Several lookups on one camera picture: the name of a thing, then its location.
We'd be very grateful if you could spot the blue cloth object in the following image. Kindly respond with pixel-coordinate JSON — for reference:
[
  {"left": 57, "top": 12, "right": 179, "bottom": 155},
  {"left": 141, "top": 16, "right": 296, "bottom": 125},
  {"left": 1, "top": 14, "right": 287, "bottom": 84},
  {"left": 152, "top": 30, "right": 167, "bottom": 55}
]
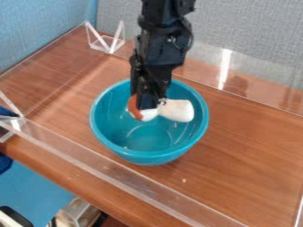
[{"left": 0, "top": 106, "right": 18, "bottom": 175}]

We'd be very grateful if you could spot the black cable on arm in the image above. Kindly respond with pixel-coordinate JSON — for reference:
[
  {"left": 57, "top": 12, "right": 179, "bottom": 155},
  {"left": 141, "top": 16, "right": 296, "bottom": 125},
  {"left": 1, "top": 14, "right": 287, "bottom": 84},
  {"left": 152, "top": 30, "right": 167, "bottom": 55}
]
[{"left": 169, "top": 27, "right": 195, "bottom": 54}]

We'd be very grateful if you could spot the clear box under table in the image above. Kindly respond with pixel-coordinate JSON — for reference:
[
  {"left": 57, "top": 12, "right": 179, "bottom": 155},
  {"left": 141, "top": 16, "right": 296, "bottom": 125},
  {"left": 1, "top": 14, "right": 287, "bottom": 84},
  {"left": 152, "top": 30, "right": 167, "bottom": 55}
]
[{"left": 46, "top": 198, "right": 100, "bottom": 227}]

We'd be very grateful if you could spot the black object bottom left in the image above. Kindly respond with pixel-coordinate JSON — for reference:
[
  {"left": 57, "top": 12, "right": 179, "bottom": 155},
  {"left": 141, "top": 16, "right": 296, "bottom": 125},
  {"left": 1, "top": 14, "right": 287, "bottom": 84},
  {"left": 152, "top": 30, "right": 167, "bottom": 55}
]
[{"left": 0, "top": 206, "right": 33, "bottom": 227}]

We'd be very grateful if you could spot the blue ceramic bowl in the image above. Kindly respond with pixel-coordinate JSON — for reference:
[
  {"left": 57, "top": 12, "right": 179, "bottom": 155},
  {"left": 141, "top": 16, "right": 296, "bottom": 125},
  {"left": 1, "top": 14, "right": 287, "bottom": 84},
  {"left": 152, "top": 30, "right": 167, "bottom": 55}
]
[{"left": 89, "top": 80, "right": 209, "bottom": 166}]

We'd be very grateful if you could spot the clear acrylic front barrier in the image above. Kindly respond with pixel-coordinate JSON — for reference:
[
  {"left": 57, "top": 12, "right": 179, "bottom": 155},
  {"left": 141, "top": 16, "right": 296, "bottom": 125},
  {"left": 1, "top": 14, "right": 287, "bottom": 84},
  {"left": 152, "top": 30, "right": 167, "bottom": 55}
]
[{"left": 14, "top": 118, "right": 247, "bottom": 227}]

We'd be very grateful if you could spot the brown and white toy mushroom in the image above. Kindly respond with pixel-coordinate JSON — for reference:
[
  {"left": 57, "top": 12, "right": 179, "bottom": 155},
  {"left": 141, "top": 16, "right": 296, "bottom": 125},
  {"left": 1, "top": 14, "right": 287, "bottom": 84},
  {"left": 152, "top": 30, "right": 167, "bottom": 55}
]
[{"left": 128, "top": 95, "right": 193, "bottom": 122}]

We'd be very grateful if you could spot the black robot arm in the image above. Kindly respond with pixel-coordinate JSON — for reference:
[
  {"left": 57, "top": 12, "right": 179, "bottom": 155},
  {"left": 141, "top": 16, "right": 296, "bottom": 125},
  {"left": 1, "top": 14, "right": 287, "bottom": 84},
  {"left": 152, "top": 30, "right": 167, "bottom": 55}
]
[{"left": 129, "top": 0, "right": 196, "bottom": 110}]

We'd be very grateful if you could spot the clear acrylic left bracket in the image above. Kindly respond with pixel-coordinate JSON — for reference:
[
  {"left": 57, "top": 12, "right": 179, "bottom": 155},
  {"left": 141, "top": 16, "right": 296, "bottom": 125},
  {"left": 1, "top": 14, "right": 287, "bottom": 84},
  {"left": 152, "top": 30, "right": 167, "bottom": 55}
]
[{"left": 0, "top": 91, "right": 25, "bottom": 143}]

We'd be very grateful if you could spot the clear acrylic corner bracket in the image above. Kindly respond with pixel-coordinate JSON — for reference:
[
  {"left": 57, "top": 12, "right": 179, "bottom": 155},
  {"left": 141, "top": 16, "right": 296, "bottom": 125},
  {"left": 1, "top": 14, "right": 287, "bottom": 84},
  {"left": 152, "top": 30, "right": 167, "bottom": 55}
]
[{"left": 84, "top": 21, "right": 125, "bottom": 54}]

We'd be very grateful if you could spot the clear acrylic barrier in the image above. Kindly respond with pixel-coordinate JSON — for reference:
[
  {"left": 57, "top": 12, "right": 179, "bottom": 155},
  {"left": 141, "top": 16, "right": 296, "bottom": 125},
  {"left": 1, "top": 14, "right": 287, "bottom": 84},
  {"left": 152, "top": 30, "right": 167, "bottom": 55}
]
[
  {"left": 14, "top": 118, "right": 247, "bottom": 227},
  {"left": 84, "top": 20, "right": 303, "bottom": 118}
]

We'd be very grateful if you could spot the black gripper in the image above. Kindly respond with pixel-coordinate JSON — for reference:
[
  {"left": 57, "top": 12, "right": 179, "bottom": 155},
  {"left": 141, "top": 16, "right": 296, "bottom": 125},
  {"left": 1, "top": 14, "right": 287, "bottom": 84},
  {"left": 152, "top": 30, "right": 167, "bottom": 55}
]
[{"left": 129, "top": 26, "right": 193, "bottom": 110}]

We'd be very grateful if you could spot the clear acrylic back barrier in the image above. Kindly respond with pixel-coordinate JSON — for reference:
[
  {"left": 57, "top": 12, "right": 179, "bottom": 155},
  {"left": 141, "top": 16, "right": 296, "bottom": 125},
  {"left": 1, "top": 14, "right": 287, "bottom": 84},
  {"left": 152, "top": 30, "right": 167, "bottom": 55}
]
[{"left": 84, "top": 20, "right": 303, "bottom": 118}]

